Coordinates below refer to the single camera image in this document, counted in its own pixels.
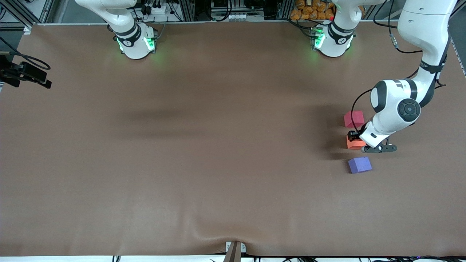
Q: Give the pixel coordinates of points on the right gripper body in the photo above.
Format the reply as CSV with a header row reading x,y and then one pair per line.
x,y
8,71

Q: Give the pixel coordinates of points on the orange foam block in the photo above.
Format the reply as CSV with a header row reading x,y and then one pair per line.
x,y
354,145

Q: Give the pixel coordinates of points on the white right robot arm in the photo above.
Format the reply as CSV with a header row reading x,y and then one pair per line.
x,y
127,22

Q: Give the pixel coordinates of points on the red foam block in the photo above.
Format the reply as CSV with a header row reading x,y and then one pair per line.
x,y
356,117

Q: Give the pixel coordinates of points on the purple foam block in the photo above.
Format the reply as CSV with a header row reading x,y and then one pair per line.
x,y
359,164

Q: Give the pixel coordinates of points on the brown table mat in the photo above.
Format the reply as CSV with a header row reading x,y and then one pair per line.
x,y
233,182

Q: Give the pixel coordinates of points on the bag of orange items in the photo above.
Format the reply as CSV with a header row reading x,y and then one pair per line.
x,y
313,10

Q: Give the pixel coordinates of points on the white power strip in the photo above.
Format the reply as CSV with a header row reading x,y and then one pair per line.
x,y
159,10

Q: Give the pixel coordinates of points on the aluminium frame rail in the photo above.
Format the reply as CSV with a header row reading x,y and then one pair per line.
x,y
36,12

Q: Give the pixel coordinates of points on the aluminium frame post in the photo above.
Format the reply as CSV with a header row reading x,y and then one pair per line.
x,y
285,9
187,10

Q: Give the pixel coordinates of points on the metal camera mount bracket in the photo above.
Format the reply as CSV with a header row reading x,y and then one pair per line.
x,y
235,251

